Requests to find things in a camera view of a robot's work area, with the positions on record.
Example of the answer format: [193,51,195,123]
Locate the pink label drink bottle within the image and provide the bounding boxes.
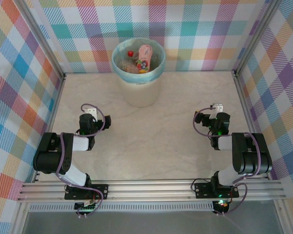
[136,44,153,74]

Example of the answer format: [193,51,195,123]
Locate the right controller circuit board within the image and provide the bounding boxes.
[212,199,230,214]

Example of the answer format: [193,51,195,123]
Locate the controller circuit board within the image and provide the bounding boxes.
[212,199,230,214]
[74,201,98,215]

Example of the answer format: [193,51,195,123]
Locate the left controller circuit board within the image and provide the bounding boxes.
[74,201,98,215]

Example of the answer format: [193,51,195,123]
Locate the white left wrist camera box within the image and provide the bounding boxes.
[84,106,99,120]

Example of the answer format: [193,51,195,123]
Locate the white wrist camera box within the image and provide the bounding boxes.
[84,106,99,120]
[209,103,224,114]

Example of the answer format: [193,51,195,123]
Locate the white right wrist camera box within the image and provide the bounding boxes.
[209,103,224,114]

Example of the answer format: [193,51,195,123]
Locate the aluminium table side rail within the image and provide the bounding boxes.
[32,73,67,183]
[232,70,271,180]

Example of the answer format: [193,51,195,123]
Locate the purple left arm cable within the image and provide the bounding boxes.
[55,103,106,218]

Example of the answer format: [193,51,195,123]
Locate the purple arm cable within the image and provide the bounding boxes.
[55,103,106,218]
[193,106,262,216]

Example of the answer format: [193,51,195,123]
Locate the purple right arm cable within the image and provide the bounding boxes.
[193,106,262,216]

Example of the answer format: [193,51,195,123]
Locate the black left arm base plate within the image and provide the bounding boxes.
[64,184,109,201]

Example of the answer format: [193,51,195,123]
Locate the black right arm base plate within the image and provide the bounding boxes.
[194,182,240,198]

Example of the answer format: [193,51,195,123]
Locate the aluminium mounting rail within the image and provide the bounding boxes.
[17,179,288,203]

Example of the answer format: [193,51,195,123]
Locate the slotted grey cable duct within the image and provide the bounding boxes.
[29,203,214,213]

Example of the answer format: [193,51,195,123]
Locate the aluminium frame post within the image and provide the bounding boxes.
[234,0,283,77]
[19,0,66,82]

